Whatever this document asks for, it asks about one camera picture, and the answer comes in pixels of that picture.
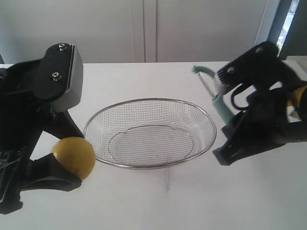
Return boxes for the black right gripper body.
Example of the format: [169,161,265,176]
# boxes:
[230,88,307,149]

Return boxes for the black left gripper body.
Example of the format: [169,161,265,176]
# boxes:
[0,60,51,215]

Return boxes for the yellow lemon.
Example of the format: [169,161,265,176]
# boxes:
[51,137,95,180]

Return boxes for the teal handled vegetable peeler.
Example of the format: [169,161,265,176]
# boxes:
[192,65,234,124]

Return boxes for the white cabinet doors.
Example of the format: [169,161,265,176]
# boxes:
[0,0,279,63]

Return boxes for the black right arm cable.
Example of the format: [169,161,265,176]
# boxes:
[229,84,255,111]

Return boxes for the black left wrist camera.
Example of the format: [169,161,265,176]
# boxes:
[33,43,83,113]

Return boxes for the metal wire mesh basket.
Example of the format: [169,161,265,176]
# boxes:
[83,98,217,170]

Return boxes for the window with dark frame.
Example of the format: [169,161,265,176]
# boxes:
[267,0,307,60]

